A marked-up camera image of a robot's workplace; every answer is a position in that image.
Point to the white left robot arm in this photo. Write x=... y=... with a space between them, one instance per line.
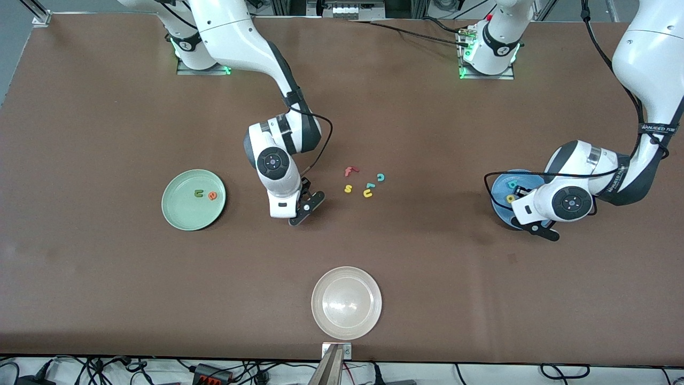
x=652 y=53

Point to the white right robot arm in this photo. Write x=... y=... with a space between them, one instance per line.
x=230 y=32

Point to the blue plate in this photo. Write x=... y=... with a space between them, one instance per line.
x=502 y=190

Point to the red foam letter f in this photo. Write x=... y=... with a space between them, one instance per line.
x=348 y=172

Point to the green plate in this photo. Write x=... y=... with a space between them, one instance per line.
x=187 y=214

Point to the white plate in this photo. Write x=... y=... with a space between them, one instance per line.
x=346 y=303

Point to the black power strip red switches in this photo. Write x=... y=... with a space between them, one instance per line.
x=214 y=373

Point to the grey connector box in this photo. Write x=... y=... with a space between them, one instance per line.
x=347 y=9

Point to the black power adapter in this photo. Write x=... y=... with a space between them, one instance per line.
x=35 y=380

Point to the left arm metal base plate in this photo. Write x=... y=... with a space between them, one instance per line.
x=502 y=76

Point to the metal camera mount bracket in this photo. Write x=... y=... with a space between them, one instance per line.
x=326 y=350

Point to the grey camera mount pole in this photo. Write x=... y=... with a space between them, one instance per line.
x=327 y=371

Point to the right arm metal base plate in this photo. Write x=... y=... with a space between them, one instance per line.
x=184 y=68

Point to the aluminium frame post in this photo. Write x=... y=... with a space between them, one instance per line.
x=609 y=8
x=38 y=15

